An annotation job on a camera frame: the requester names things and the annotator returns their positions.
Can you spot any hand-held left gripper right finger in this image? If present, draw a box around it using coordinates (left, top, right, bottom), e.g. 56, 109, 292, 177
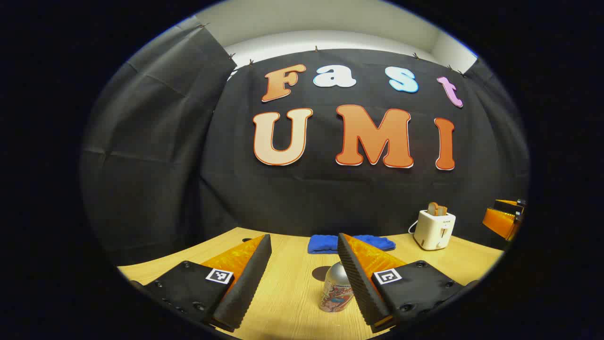
337, 233, 479, 333

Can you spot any white toaster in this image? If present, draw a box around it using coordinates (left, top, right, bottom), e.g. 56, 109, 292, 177
413, 209, 456, 251

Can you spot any silver water bottle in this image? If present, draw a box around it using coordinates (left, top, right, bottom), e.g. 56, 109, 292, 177
319, 261, 354, 313

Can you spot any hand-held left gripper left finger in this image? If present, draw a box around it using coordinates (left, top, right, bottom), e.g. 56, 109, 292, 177
130, 234, 273, 332

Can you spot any blue towel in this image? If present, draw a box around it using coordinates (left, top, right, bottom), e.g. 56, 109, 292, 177
308, 234, 396, 255

